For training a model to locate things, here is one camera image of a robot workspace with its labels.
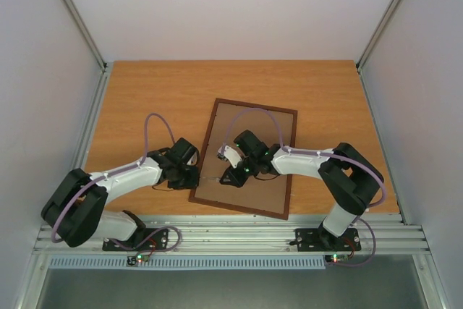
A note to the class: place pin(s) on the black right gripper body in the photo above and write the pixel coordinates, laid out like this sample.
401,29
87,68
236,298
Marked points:
239,175

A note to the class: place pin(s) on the right aluminium corner post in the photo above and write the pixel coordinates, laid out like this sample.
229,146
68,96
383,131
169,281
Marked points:
380,29

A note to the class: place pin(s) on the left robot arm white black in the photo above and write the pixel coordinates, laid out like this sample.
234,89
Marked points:
76,211

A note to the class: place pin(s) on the brown wooden picture frame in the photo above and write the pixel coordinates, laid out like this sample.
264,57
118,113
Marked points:
289,178

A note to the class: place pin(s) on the left small circuit board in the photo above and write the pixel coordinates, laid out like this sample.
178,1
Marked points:
137,260

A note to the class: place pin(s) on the grey slotted cable duct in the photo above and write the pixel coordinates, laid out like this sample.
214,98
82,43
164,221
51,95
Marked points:
191,262

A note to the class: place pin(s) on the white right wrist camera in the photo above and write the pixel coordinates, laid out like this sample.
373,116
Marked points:
227,153

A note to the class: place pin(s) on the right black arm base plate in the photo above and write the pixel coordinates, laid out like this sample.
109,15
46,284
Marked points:
314,240

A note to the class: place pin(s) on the left aluminium corner post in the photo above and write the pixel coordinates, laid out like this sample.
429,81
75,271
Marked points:
85,33

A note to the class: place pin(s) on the aluminium rail base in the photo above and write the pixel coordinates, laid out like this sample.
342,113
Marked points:
387,234

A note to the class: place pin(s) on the small circuit board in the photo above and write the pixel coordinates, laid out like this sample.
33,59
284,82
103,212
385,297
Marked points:
337,258
137,260

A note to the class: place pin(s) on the right small circuit board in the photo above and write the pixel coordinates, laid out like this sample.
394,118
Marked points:
337,258

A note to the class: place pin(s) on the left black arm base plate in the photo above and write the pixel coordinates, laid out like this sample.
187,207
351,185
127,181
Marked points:
142,239

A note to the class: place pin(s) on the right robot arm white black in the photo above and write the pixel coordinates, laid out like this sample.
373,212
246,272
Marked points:
354,183

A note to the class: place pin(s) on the aluminium corner post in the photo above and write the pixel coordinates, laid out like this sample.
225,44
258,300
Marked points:
380,29
85,33

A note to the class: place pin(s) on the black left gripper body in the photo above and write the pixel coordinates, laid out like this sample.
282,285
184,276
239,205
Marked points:
184,180

